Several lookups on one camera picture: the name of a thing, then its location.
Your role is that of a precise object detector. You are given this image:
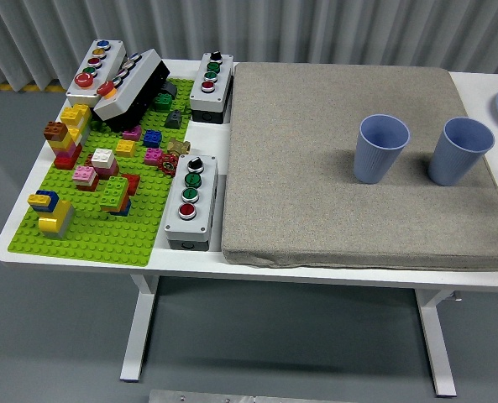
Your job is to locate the blue ribbed plastic cup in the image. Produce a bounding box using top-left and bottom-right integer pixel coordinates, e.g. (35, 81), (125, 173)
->
(427, 117), (495, 187)
(353, 113), (411, 185)

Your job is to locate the grey-brown cushion mat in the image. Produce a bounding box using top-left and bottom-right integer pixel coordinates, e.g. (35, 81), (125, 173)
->
(221, 61), (498, 270)

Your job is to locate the grey four-button control box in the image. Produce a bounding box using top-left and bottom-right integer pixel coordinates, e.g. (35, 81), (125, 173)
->
(164, 154), (219, 252)
(188, 51), (235, 125)

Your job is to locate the brass valve with red handwheel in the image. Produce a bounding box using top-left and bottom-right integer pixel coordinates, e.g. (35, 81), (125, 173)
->
(157, 138), (191, 178)

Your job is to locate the red toy brick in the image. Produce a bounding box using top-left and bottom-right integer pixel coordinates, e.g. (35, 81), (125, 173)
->
(122, 173), (141, 196)

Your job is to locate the green orange blue brick stack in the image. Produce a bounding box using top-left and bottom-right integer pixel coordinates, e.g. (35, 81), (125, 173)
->
(99, 175), (132, 217)

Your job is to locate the yellow toy brick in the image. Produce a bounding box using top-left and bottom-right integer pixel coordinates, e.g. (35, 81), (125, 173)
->
(115, 139), (137, 159)

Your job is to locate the white and pink brick stack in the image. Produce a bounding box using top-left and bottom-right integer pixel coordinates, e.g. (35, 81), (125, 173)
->
(91, 148), (120, 181)

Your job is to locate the green studded baseplate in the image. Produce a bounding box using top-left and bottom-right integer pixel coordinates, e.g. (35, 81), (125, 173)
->
(7, 77), (196, 268)

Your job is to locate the pink white red brick stack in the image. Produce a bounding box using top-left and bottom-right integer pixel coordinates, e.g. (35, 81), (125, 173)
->
(72, 165), (100, 192)

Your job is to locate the tilted five-button control box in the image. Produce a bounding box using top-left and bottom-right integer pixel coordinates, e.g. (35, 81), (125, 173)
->
(92, 48), (170, 133)

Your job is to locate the white table leg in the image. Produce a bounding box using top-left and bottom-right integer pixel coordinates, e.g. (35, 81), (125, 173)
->
(414, 289), (459, 398)
(119, 275), (160, 383)

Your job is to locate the grey pleated curtain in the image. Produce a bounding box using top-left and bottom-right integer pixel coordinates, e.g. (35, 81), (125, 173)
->
(0, 0), (498, 92)

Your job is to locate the yellow and grey brick stack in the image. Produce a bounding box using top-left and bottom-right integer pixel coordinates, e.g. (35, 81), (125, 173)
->
(37, 199), (74, 239)

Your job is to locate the yellow pink white brick stack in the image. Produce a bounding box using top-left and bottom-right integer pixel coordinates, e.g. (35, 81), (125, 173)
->
(60, 103), (92, 140)

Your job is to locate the brown yellow red brick stack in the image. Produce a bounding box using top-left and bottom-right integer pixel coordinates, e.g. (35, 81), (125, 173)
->
(43, 121), (84, 170)

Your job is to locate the flat five-button control box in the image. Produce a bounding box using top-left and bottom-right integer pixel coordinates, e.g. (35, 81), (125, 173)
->
(66, 39), (127, 108)

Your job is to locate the blue and yellow brick stack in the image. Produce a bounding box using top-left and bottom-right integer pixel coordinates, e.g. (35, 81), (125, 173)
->
(27, 190), (60, 214)

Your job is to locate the yellow black floor tape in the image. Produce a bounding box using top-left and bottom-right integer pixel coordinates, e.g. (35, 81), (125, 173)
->
(0, 81), (71, 92)

